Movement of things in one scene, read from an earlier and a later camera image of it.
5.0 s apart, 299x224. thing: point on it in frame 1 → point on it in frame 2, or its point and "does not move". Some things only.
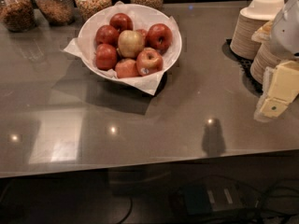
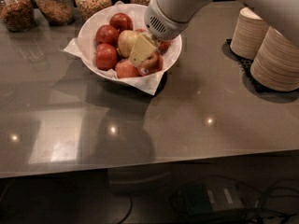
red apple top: x=121 y=21 does not move
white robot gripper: x=286 y=36 → x=166 y=25
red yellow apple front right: x=149 y=62 does not move
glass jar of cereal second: x=56 y=5 does not move
